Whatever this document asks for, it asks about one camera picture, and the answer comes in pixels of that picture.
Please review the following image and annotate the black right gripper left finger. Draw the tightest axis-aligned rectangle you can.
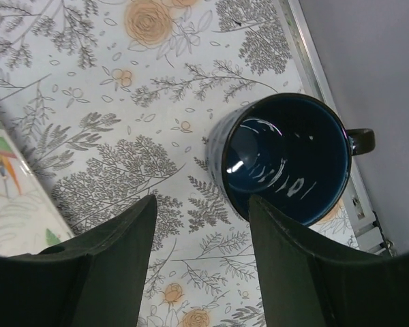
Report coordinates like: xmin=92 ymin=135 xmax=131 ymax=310
xmin=0 ymin=195 xmax=157 ymax=326

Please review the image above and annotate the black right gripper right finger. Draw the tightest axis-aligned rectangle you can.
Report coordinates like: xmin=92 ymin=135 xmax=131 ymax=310
xmin=249 ymin=196 xmax=409 ymax=326

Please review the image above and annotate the leaf-patterned white tray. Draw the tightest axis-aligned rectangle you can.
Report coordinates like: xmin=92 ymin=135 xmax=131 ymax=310
xmin=0 ymin=121 xmax=74 ymax=257

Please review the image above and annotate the floral tablecloth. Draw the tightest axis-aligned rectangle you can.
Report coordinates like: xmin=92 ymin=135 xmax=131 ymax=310
xmin=0 ymin=0 xmax=362 ymax=327

